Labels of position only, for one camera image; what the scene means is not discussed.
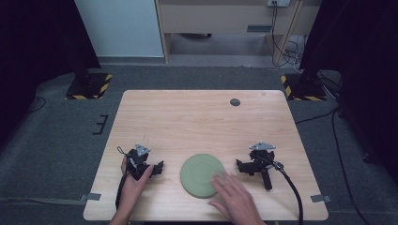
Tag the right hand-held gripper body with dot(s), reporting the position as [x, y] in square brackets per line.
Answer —
[261, 159]

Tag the grey power strip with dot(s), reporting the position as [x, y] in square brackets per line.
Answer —
[278, 2]

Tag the grey tape piece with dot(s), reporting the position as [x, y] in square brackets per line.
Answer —
[320, 198]
[91, 197]

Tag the large green plate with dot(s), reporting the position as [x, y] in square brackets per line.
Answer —
[197, 175]

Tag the beige wooden desk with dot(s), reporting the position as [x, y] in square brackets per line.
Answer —
[219, 18]

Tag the dark curtain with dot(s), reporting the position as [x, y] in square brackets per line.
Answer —
[34, 47]
[359, 62]

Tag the grey round table grommet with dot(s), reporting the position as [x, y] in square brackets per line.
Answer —
[235, 102]

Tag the black striped stand base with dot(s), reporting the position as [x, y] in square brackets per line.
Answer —
[89, 86]
[305, 87]

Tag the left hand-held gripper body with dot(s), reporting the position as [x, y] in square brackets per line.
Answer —
[134, 161]

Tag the person's right hand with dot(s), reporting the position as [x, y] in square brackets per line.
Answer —
[237, 200]

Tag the person's left hand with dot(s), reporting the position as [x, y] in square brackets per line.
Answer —
[133, 193]

